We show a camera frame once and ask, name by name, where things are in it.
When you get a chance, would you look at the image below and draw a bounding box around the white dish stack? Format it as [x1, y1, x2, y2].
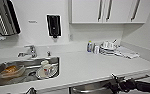
[99, 40, 118, 56]

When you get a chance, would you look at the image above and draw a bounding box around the small white cup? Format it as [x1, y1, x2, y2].
[93, 44, 101, 55]

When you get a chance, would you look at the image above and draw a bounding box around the small blue bottle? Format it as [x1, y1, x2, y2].
[86, 40, 94, 54]

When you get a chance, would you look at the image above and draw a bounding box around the white mug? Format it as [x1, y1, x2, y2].
[39, 59, 59, 77]

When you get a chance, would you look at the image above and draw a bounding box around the small chrome sink fitting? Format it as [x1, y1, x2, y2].
[45, 50, 52, 58]

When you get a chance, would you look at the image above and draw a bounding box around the white plate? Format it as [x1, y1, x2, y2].
[35, 65, 61, 81]

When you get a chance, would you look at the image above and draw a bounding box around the black soap dispenser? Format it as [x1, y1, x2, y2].
[45, 13, 62, 39]

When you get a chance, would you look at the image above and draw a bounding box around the stainless steel sink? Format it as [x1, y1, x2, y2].
[0, 56, 62, 89]

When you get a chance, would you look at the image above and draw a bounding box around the chrome faucet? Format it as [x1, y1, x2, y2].
[17, 44, 39, 60]

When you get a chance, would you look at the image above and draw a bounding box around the orange stained bowl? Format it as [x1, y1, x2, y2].
[0, 64, 26, 80]

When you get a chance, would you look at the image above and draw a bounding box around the steel paper towel dispenser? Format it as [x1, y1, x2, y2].
[0, 0, 22, 36]

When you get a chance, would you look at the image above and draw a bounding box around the white wall cabinet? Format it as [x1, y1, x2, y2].
[68, 0, 150, 25]

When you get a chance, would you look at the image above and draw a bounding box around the small wall label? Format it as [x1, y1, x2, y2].
[27, 20, 39, 25]

